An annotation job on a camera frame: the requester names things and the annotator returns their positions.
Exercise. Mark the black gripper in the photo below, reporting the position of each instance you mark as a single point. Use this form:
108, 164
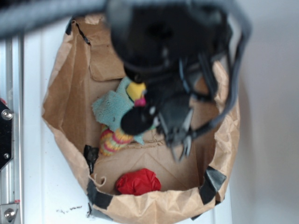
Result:
169, 45

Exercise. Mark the aluminium frame rail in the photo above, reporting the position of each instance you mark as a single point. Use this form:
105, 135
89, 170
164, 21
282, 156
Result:
10, 91

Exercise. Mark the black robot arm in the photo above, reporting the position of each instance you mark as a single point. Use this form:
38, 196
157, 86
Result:
26, 16

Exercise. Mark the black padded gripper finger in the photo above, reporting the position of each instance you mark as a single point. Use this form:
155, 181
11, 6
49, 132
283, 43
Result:
139, 120

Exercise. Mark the red crumpled paper ball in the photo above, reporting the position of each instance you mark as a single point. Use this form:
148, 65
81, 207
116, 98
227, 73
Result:
138, 182

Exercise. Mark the multicolored twisted rope toy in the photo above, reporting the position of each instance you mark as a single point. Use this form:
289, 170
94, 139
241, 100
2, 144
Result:
109, 143

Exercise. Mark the brown paper bag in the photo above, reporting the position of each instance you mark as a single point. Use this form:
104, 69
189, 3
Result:
86, 68

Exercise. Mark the black metal bracket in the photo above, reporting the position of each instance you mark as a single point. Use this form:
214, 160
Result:
6, 134

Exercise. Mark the light blue cloth rag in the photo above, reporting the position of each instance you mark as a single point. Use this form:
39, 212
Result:
112, 106

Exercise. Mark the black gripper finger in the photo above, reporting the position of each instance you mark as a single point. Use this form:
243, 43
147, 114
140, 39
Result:
175, 118

